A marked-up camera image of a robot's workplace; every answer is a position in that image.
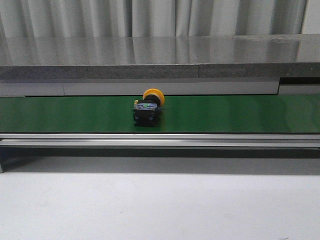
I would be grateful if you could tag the grey curtain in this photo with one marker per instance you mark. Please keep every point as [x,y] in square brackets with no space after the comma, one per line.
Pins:
[149,18]

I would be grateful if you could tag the grey panel under countertop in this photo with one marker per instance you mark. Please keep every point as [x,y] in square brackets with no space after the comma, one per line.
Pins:
[169,86]

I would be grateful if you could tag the yellow push button switch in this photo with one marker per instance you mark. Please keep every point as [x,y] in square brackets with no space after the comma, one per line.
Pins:
[146,110]

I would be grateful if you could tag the dark granite countertop slab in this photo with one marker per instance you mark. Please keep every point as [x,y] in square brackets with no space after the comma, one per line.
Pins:
[48,58]

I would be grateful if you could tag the green conveyor belt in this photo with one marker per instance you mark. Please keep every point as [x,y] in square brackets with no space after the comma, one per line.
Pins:
[180,114]

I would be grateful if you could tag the aluminium conveyor side rail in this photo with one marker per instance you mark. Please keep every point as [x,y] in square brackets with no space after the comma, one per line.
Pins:
[174,153]

